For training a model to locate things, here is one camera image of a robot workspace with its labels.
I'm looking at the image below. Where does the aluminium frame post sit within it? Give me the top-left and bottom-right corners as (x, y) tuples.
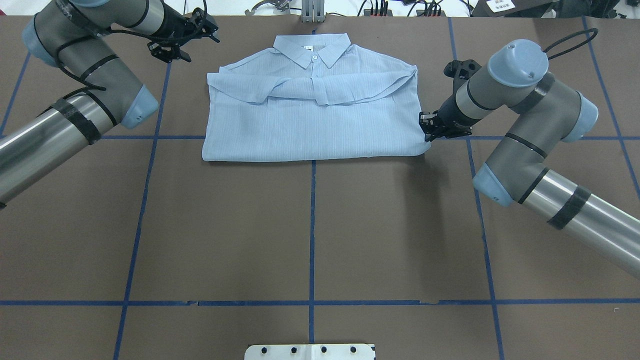
(301, 0), (326, 23)

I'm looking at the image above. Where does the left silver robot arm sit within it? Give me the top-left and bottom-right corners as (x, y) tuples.
(0, 0), (219, 208)

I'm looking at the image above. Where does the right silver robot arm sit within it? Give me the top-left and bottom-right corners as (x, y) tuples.
(418, 39), (640, 278)

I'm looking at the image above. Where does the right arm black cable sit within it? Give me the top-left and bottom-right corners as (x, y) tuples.
(543, 28), (599, 55)

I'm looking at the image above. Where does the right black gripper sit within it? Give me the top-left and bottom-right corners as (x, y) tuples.
(419, 98), (474, 141)

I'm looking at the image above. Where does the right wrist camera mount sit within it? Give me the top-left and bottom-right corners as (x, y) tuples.
(443, 59), (483, 95)

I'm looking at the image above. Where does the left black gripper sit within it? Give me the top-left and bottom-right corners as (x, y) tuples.
(147, 7), (220, 64)

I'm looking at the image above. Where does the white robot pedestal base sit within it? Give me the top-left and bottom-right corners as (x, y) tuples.
(244, 343), (377, 360)

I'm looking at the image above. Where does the light blue button shirt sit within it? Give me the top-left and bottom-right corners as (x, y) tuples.
(201, 33), (431, 162)

